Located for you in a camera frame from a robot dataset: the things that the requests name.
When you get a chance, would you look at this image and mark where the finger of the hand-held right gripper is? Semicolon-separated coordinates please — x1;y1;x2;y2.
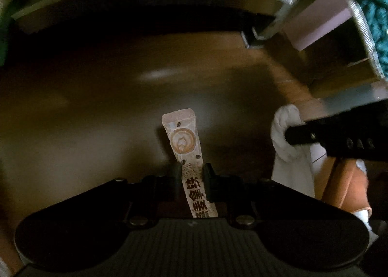
284;117;333;146

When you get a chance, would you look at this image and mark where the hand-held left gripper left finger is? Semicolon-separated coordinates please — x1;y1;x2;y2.
73;162;183;230

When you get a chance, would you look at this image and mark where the person's bare leg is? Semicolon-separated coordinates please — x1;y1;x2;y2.
321;156;372;214

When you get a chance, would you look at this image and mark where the beige coffee stick packet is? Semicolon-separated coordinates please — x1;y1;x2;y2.
161;108;219;219

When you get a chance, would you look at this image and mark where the white cloth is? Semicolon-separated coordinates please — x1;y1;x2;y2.
270;104;316;198

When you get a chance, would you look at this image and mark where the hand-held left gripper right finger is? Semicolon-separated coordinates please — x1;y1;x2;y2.
202;162;304;230

